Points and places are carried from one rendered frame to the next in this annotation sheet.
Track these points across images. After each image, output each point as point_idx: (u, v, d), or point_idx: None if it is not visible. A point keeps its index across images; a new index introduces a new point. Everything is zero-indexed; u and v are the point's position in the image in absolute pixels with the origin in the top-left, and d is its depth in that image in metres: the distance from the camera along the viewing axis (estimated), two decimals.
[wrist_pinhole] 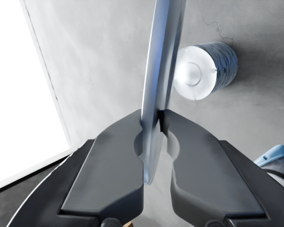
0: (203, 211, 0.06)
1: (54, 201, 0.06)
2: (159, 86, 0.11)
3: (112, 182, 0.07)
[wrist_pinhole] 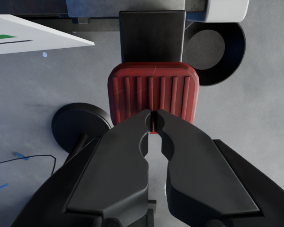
0: (199, 211, 0.06)
1: (59, 199, 0.06)
2: None
3: (116, 182, 0.07)
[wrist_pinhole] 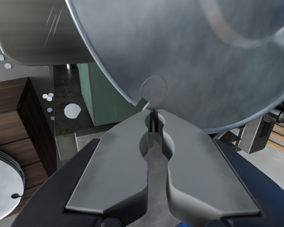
0: (199, 211, 0.06)
1: (59, 199, 0.06)
2: None
3: (116, 182, 0.07)
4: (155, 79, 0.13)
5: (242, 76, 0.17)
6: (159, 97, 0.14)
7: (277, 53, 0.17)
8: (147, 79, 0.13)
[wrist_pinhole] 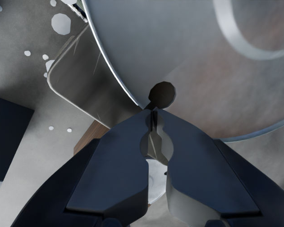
0: (199, 211, 0.06)
1: (59, 199, 0.06)
2: None
3: (116, 182, 0.07)
4: None
5: None
6: None
7: None
8: None
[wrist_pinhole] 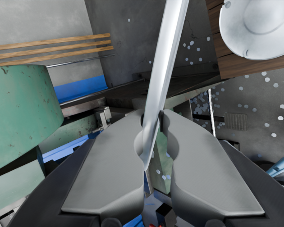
0: (203, 211, 0.06)
1: (54, 201, 0.06)
2: (155, 138, 0.29)
3: (112, 182, 0.07)
4: None
5: None
6: None
7: None
8: None
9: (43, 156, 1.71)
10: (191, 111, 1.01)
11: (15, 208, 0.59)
